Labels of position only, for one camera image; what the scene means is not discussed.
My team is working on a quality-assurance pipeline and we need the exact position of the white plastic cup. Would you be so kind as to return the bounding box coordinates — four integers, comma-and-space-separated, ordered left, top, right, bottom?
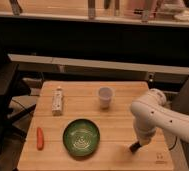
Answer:
98, 87, 113, 109

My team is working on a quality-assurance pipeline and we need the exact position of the white tube package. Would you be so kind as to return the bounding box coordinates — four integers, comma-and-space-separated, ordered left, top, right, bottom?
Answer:
52, 87, 63, 116

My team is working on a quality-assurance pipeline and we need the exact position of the orange carrot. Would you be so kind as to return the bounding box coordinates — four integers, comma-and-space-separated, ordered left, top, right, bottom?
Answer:
37, 127, 44, 150

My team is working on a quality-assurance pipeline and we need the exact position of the green round plate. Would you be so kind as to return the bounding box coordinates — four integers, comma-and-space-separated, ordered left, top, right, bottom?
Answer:
63, 119, 100, 157

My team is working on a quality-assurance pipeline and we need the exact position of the black eraser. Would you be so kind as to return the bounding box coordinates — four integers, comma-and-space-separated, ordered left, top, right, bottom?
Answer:
129, 141, 141, 153

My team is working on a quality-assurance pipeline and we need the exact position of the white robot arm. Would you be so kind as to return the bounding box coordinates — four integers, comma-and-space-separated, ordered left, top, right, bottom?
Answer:
130, 88, 189, 146

